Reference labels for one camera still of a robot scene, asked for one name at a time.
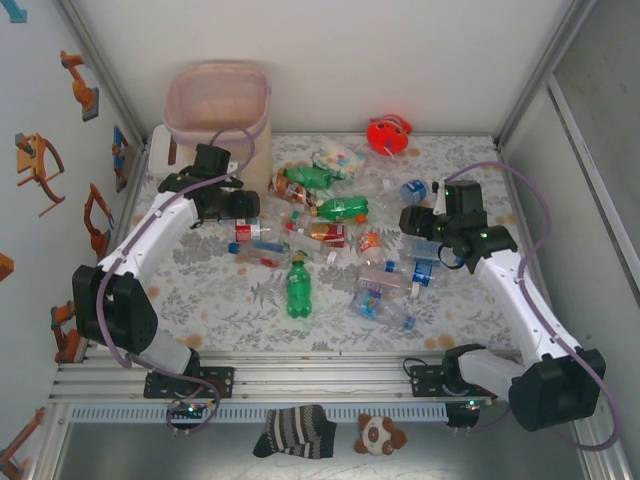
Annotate floral patterned tablecloth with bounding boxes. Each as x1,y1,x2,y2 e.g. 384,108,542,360
97,132,551,354

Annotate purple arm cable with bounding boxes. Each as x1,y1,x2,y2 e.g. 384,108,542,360
98,127,256,437
442,160,624,452

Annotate clear bottle blue cap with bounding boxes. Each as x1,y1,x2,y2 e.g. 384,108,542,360
228,239,295,270

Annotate clear bag of colourful caps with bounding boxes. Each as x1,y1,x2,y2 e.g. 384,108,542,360
308,135,369,182

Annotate blue orange wall sticker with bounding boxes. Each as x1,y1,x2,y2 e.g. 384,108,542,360
110,124,132,194

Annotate brown white plush toy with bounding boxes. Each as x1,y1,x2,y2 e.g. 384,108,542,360
355,412,409,458

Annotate clear bottle red label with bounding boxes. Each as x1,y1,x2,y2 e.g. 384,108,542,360
233,215,287,245

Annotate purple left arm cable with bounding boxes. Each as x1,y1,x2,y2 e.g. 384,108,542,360
98,127,256,437

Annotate brown plastic drink bottle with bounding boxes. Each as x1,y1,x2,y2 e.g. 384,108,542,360
267,168,324,209

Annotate red round plastic toy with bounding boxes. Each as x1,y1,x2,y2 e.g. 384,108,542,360
366,114,414,156

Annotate orange gripper wall sticker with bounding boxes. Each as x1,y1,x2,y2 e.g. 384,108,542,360
13,132,67,217

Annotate white slotted cable duct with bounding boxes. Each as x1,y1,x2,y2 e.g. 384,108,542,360
69,403,449,423

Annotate blue label white cap bottle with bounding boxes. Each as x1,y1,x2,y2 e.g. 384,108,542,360
380,177,432,207

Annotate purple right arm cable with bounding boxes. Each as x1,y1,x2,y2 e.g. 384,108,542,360
442,160,624,452

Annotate clear bottle green label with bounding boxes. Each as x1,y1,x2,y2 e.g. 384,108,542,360
288,234,342,266

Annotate small circuit board green LED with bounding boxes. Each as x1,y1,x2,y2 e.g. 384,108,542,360
447,398,496,417
166,398,214,420

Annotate clear bottle colourful label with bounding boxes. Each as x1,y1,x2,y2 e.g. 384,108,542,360
349,291,418,331

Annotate beige mesh waste bin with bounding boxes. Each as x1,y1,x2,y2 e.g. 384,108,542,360
162,59,274,195

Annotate orange label plastic bottle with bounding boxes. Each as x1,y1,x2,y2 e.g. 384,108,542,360
355,213,389,269

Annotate black white striped sock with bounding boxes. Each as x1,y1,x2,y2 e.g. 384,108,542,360
252,403,339,460

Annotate clear bottle purple label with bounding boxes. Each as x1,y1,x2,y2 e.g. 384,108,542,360
355,264,422,300

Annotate red label plastic bottle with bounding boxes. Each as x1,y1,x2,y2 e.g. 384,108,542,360
285,221,349,250

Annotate square clear bottle blue label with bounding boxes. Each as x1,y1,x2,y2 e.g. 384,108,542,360
408,237,454,265

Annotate green plastic soda bottle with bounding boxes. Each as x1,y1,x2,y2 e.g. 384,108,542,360
284,252,315,320
276,163,337,192
308,195,370,223

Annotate white plastic box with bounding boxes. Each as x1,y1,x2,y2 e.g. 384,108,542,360
148,124,177,175

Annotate aluminium frame post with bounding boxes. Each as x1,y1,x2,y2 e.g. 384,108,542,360
493,0,600,151
58,0,151,151

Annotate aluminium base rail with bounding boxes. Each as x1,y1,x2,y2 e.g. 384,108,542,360
48,349,516,401

